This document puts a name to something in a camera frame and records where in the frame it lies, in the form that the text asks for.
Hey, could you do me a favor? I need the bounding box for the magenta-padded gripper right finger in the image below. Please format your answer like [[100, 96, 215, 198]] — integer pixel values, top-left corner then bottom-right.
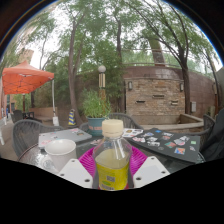
[[128, 146, 171, 189]]

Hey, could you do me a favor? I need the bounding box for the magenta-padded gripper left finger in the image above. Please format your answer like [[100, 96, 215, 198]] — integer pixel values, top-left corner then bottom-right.
[[57, 146, 98, 190]]

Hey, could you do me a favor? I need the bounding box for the clear bottle with yellow label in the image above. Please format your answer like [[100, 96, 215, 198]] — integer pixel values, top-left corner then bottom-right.
[[92, 119, 133, 192]]

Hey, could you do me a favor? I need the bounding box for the white ceramic mug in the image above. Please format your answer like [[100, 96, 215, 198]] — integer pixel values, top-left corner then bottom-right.
[[44, 138, 78, 173]]

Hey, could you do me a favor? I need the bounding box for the black laptop with stickers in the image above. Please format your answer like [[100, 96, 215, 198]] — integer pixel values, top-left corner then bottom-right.
[[126, 127, 202, 164]]

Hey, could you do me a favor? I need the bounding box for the grey laptop with stickers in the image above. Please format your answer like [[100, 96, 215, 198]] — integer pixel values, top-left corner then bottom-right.
[[37, 127, 93, 150]]

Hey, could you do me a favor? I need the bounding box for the white sticker sheet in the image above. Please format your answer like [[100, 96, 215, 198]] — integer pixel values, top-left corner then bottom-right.
[[121, 128, 145, 139]]

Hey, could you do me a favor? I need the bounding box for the blue yellow striped cone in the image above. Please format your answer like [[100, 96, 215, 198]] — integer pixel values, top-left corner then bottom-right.
[[67, 108, 77, 127]]

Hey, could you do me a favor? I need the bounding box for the green plant in teal pot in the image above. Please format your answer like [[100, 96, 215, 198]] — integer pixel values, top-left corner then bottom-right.
[[80, 89, 113, 138]]

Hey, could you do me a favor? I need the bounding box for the black jacket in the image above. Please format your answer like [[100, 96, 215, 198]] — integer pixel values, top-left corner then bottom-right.
[[199, 107, 224, 163]]

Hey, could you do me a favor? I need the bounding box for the group of dark patio chairs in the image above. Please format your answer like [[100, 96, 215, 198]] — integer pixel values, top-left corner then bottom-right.
[[11, 109, 38, 124]]

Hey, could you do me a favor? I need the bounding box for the orange canopy tent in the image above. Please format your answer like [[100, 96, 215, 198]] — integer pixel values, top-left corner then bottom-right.
[[1, 60, 60, 127]]

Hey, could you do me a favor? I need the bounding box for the wooden lamp post with globe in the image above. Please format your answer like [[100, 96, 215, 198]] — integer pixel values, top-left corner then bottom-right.
[[97, 64, 107, 101]]

